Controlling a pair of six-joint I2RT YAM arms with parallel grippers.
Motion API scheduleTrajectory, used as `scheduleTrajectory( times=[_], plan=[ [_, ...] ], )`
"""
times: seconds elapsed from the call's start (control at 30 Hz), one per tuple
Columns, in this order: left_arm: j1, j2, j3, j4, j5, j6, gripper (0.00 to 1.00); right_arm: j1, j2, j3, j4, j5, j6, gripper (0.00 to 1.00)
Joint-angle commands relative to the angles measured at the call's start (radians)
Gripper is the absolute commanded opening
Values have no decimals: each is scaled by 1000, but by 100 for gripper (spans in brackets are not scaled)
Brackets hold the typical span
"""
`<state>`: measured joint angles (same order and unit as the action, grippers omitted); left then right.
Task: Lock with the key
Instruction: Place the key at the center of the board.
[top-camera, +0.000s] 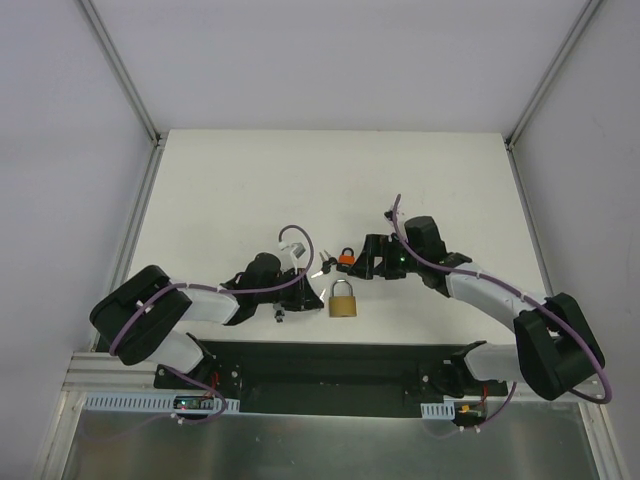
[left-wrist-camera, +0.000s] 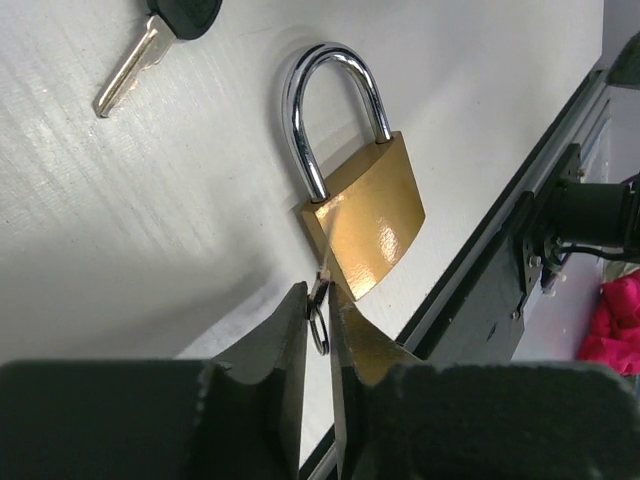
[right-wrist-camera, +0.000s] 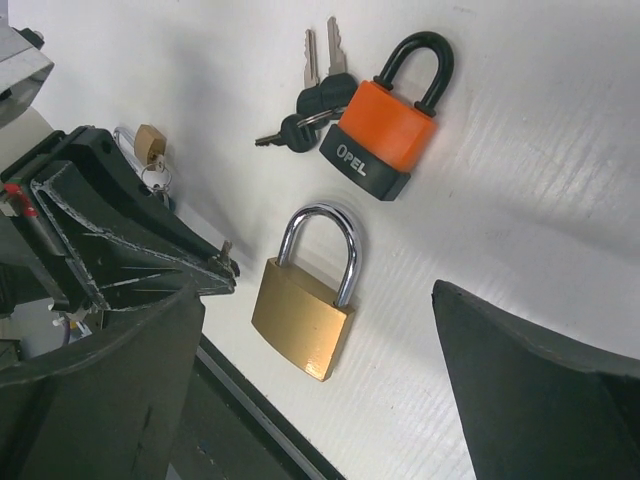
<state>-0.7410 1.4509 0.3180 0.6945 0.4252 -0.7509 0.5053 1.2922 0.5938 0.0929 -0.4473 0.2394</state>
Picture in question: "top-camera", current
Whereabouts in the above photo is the large brass padlock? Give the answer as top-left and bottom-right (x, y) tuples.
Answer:
(328, 279), (357, 318)

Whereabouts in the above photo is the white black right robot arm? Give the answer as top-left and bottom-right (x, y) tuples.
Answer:
(347, 216), (605, 400)

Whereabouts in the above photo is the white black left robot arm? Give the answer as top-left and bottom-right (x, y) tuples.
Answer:
(89, 253), (324, 366)

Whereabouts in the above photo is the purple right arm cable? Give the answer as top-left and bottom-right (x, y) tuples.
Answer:
(383, 193), (614, 405)

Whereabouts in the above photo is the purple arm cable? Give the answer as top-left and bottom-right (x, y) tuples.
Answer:
(383, 193), (614, 405)
(108, 224), (317, 357)

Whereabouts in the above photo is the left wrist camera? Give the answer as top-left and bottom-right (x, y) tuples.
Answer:
(278, 241), (306, 259)

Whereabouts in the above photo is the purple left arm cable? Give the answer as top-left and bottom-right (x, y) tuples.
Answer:
(108, 224), (317, 357)

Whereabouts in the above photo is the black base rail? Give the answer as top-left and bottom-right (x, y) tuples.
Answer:
(152, 333), (519, 417)

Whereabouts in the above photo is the right white cable duct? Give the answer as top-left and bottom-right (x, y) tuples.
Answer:
(420, 401), (456, 421)

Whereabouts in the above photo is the white cable duct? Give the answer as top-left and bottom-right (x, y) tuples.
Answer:
(84, 393), (240, 415)
(420, 401), (456, 421)

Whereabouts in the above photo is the left white cable duct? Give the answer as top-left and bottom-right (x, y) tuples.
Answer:
(84, 393), (240, 415)

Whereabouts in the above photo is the right aluminium frame post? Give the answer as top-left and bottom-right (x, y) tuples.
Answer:
(504, 0), (606, 152)

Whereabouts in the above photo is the aluminium frame post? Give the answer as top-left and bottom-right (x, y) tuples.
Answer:
(74, 0), (163, 146)
(504, 0), (606, 152)

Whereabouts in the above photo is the left aluminium frame post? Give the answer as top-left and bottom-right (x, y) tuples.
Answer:
(74, 0), (163, 146)

